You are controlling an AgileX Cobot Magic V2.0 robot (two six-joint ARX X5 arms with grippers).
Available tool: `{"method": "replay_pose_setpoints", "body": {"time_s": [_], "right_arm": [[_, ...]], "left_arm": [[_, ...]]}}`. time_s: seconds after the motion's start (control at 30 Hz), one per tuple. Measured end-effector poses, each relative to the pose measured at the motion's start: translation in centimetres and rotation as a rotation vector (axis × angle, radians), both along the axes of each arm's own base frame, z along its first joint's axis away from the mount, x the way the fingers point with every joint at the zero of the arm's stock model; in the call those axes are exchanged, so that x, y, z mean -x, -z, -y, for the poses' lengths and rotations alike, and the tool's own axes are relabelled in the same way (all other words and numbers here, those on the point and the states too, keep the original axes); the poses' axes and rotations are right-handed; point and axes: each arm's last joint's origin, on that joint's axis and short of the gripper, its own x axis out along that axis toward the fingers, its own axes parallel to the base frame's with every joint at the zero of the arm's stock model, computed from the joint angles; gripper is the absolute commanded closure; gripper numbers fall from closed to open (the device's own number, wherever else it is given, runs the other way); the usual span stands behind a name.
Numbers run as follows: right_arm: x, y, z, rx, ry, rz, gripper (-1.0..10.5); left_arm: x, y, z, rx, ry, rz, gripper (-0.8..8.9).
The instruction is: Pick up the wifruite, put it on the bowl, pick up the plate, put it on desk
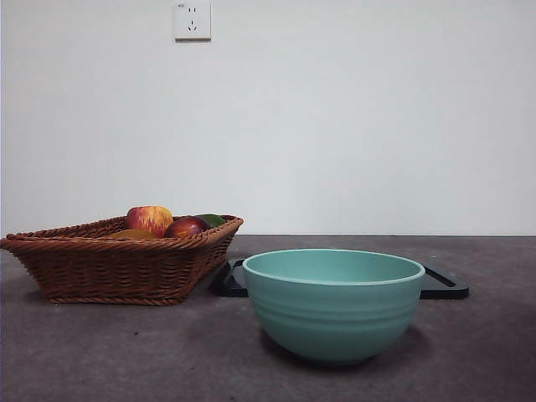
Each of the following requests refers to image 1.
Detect teal ribbed bowl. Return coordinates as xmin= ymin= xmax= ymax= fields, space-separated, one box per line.
xmin=242 ymin=248 xmax=426 ymax=369

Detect brown kiwi fruit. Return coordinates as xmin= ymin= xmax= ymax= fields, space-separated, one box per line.
xmin=107 ymin=228 xmax=158 ymax=240

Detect green avocado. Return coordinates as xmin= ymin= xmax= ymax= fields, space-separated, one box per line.
xmin=194 ymin=214 xmax=226 ymax=229

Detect dark red plum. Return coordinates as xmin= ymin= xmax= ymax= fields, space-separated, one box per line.
xmin=163 ymin=215 xmax=211 ymax=239

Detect red yellow apple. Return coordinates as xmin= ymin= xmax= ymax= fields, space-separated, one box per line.
xmin=124 ymin=205 xmax=174 ymax=239

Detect brown wicker basket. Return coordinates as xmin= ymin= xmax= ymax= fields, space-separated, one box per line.
xmin=0 ymin=214 xmax=245 ymax=307

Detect black rectangular tray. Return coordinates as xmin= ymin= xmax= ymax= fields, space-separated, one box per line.
xmin=213 ymin=258 xmax=470 ymax=301

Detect white wall socket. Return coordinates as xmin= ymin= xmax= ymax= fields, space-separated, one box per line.
xmin=174 ymin=0 xmax=213 ymax=43

